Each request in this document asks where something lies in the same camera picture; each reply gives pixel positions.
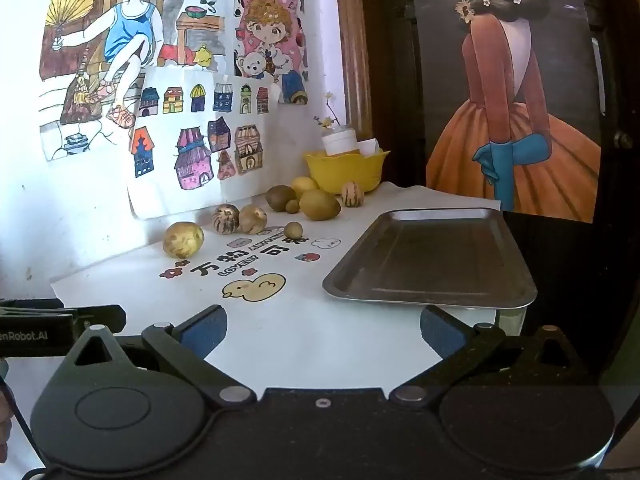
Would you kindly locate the orange dress dancer wall poster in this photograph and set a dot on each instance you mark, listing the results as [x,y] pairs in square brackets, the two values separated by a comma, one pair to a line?
[500,110]

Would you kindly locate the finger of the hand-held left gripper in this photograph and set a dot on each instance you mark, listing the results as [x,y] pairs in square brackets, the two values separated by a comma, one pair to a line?
[102,317]

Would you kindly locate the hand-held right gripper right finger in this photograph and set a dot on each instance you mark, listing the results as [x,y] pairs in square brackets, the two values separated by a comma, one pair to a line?
[440,332]

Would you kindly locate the yellow lemon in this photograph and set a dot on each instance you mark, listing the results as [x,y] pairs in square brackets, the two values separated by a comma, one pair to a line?
[304,185]

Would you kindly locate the coloured houses drawing paper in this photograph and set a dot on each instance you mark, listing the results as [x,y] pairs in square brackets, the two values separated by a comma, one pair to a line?
[200,160]

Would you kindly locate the speckled yellow round fruit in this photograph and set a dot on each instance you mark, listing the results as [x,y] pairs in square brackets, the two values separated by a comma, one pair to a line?
[184,240]

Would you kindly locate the large brown kiwi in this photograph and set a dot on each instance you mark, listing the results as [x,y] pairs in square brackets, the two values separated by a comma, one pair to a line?
[279,197]

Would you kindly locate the metal tray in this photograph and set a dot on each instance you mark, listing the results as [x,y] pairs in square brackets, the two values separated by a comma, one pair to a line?
[430,260]

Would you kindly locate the brown wooden door frame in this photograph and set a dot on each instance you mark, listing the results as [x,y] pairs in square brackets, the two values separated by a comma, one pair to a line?
[352,35]

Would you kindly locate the fan child wall poster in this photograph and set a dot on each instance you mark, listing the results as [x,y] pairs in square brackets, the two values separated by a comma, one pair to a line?
[125,35]

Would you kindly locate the mottled brown round fruit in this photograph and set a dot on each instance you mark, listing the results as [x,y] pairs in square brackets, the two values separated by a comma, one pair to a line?
[226,218]
[253,219]

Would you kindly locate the dark wooden door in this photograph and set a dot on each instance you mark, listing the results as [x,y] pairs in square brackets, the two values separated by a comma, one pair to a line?
[395,60]

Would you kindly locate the yellow plastic bowl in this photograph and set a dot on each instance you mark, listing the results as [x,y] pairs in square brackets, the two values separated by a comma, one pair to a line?
[350,172]

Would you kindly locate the cartoon child bear wall poster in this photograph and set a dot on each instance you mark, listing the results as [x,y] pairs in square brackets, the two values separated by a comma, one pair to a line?
[270,25]

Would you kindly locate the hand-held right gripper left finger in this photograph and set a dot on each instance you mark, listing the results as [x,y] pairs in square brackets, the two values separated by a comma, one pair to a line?
[205,332]

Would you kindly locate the yellow flower sprig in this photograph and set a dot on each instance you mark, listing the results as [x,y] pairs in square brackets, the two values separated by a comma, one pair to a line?
[327,121]

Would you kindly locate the striped pepino melon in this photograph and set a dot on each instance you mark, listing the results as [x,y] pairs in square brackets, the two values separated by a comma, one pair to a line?
[352,194]

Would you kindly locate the white folded tissue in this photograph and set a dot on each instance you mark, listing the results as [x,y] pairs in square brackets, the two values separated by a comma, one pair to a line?
[369,147]

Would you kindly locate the small kiwi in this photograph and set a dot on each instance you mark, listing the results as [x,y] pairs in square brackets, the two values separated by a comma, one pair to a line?
[293,230]
[292,206]

